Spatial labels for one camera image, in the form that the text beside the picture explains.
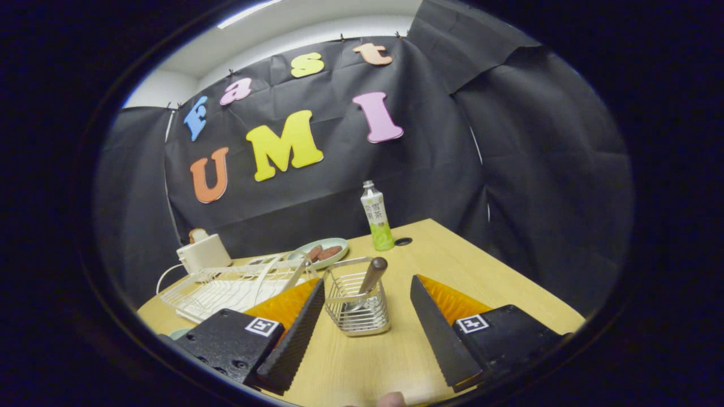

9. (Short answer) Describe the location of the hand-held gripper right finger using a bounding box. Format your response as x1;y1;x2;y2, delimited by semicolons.
410;274;567;393

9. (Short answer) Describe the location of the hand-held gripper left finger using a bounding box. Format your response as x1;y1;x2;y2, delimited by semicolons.
158;277;326;395

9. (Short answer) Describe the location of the metal wire basket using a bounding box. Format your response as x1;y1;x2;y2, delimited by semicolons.
324;257;391;337

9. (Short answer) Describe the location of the white wire dish rack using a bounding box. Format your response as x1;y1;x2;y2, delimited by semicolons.
156;252;318;324

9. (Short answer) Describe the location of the wooden handled metal spoon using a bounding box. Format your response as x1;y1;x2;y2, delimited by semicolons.
342;257;389;313

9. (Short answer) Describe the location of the pale green plate with meat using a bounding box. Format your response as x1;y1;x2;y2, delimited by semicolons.
287;237;350;271

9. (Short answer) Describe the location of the white toaster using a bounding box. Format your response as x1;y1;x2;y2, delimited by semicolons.
176;233;232;275

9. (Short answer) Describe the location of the green tea bottle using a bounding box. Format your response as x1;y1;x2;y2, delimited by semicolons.
361;180;395;252

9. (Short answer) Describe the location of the black backdrop cloth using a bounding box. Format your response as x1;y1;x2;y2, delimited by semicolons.
93;0;634;317

